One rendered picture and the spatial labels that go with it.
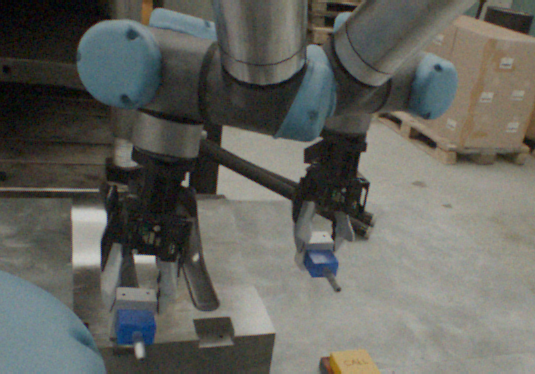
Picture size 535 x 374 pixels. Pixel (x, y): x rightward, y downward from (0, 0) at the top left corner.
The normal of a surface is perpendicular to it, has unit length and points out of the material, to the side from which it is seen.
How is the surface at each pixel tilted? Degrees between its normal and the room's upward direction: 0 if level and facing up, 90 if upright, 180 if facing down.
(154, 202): 82
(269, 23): 121
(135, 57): 79
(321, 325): 0
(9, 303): 8
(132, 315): 11
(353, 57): 107
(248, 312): 0
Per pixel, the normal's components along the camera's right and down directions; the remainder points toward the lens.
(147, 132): -0.35, 0.18
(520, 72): 0.42, 0.32
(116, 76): -0.14, 0.24
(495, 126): 0.38, 0.61
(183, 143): 0.62, 0.37
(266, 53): 0.19, 0.86
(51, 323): 0.33, -0.85
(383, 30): -0.52, 0.55
